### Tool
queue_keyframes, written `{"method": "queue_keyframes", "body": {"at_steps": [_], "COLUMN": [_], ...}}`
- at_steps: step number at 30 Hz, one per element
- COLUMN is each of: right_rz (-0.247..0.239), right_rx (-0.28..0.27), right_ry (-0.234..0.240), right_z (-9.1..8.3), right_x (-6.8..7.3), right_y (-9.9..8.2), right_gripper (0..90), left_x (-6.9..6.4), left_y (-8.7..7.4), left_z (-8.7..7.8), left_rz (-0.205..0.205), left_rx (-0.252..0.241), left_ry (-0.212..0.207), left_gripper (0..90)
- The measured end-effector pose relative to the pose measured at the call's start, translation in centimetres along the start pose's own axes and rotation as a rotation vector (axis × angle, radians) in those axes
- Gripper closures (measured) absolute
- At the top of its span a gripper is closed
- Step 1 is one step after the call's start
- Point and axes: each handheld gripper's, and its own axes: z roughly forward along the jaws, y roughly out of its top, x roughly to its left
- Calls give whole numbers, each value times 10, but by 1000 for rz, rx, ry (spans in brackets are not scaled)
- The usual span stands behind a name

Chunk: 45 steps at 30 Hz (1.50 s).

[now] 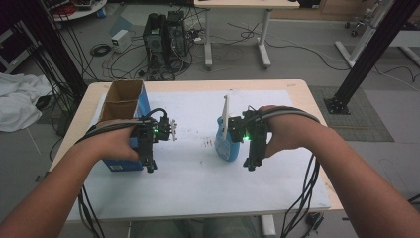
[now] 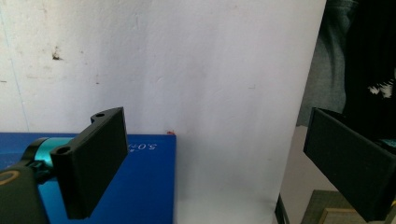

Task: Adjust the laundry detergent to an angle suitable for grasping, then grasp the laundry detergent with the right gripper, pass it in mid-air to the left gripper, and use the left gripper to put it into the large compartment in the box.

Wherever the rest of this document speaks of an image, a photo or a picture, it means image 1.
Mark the grey floor mat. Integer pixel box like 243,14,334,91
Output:
308,85,395,143

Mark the person's right hand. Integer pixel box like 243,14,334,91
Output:
259,104,311,159

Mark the right gripper black cable bundle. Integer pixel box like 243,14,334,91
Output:
246,105,322,238

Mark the blue plastic bottle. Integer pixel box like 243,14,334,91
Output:
213,115,242,163

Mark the coiled black cable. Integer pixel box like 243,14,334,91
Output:
89,43,113,58

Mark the long black floor cable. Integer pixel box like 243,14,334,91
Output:
227,21,351,72

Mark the black power adapter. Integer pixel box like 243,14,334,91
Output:
305,211,325,231

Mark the light wooden table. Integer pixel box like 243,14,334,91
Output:
49,78,345,237

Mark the gripper black cable bundle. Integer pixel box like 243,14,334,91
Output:
74,107,169,238
246,105,322,238

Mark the blue cardboard box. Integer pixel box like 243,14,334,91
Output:
98,78,153,173

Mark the white-legged desk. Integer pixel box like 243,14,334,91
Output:
192,0,301,70

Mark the small white box device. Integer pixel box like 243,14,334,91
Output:
110,29,133,54

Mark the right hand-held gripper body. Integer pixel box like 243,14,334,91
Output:
227,109,272,173

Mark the black metal stand post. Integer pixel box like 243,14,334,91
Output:
33,0,88,100

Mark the white table mat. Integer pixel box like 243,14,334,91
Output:
67,89,331,222

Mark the round white table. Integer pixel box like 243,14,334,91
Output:
43,0,108,23

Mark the black metal post with base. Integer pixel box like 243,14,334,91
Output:
323,0,420,116

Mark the white metal stand frame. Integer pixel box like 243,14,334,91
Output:
335,0,420,68

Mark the white cloth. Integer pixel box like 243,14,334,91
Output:
0,71,53,133

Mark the black computer tower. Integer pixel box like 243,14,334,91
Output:
166,10,189,67
142,12,169,72

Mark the left gripper black cable bundle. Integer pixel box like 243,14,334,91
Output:
74,107,169,238

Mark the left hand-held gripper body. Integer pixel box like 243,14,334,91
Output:
130,115,172,174

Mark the person's left hand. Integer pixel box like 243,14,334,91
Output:
93,118,142,163

